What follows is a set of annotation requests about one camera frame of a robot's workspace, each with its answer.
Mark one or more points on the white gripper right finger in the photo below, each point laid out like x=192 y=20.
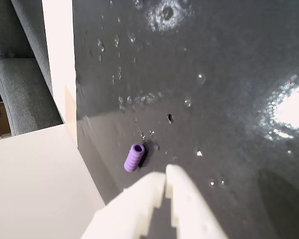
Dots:
x=189 y=211

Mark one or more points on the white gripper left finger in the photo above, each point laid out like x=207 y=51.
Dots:
x=129 y=206

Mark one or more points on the purple ribbed pen grip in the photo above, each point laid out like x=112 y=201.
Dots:
x=134 y=159

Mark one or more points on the light wooden board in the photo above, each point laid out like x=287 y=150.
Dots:
x=71 y=114

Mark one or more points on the black glossy table mat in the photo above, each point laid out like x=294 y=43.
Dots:
x=201 y=87

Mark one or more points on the brown cardboard box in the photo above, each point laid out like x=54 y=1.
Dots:
x=1 y=119

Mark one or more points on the grey fabric sofa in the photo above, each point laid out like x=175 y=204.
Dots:
x=22 y=87

